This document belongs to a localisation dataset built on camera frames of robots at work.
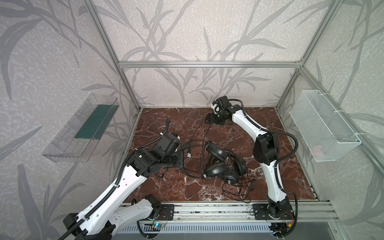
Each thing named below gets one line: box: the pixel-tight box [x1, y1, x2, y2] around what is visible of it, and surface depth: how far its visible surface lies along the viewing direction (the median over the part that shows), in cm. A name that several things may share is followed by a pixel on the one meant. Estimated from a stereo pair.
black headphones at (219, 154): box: [203, 141, 228, 178], surface depth 63 cm
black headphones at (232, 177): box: [221, 157, 248, 185], surface depth 81 cm
